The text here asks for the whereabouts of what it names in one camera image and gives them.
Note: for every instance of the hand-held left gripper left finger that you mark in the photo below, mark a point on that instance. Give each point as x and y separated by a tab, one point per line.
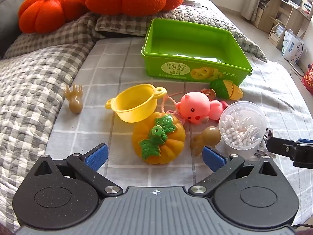
96	158

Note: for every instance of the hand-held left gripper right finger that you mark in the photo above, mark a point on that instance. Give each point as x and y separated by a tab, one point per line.
212	158

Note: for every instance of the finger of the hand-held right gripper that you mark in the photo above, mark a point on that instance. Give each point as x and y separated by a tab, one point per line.
281	146

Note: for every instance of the tan hand-shaped toy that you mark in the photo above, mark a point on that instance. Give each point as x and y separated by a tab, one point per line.
210	135
74	102

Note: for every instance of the clear cotton swab container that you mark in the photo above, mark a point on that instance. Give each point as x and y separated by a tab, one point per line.
240	127

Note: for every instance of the orange toy pumpkin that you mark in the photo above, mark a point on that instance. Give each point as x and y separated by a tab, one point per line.
168	142

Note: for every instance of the yellow toy pot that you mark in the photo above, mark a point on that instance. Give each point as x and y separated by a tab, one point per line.
133	105

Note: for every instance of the green plastic box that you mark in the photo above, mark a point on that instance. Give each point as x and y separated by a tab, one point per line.
171	71

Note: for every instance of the pink toy pig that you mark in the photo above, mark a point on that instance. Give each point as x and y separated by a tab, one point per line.
194	105

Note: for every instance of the small red brown toy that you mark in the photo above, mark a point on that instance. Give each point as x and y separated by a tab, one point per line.
209	93

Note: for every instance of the green yellow toy corn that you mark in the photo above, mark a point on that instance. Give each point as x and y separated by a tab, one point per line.
223	89

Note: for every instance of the red bucket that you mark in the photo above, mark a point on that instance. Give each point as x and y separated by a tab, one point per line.
308	78

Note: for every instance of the grey grid bedsheet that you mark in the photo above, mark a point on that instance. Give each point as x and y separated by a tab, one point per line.
110	63

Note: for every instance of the white paper bag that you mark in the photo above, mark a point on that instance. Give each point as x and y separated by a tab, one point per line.
292	46

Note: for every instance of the grey checked quilt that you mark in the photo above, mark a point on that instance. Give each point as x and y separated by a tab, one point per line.
31	78

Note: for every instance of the wooden desk with shelves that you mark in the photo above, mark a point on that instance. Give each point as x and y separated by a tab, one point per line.
286	9

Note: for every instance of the grey quilted pillow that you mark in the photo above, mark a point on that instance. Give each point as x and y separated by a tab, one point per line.
207	19

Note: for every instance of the grey cushion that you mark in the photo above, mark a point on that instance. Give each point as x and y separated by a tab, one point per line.
9	12

